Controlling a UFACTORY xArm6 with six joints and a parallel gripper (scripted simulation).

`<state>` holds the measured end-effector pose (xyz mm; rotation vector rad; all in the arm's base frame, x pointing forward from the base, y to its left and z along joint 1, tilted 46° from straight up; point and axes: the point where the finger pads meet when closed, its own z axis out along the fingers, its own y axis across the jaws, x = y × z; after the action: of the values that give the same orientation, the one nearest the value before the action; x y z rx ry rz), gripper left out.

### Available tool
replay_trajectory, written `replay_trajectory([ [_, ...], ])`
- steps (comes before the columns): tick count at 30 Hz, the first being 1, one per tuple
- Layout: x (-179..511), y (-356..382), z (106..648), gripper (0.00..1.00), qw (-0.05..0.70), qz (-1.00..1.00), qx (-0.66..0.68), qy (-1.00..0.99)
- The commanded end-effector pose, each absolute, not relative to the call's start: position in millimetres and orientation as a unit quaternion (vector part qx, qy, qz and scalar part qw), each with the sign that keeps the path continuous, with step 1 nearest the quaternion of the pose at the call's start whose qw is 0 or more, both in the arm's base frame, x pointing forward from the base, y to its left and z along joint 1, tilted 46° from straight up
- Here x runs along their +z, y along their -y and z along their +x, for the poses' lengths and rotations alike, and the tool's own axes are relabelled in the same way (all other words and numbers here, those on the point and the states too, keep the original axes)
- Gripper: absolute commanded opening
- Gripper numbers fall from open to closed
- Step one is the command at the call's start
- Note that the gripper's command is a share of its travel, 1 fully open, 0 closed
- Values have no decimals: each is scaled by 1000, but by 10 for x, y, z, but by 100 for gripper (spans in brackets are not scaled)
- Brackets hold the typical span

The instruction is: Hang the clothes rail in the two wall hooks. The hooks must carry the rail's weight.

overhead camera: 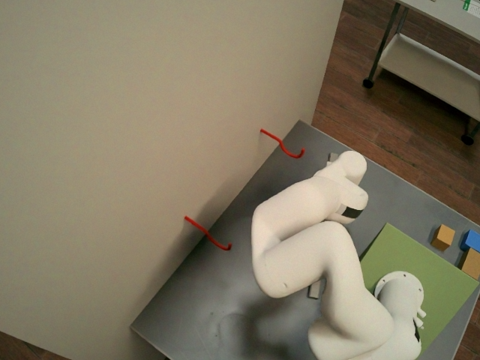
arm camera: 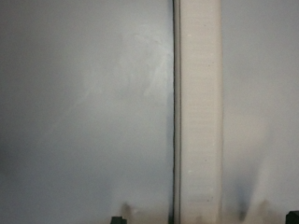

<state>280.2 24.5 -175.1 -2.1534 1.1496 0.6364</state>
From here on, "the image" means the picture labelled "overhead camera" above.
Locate beige wall panel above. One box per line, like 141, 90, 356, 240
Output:
0, 0, 344, 360

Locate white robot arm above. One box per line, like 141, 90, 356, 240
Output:
251, 151, 426, 360

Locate beige bar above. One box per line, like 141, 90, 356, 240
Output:
308, 153, 338, 299

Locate blue block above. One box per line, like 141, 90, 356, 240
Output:
460, 229, 480, 253

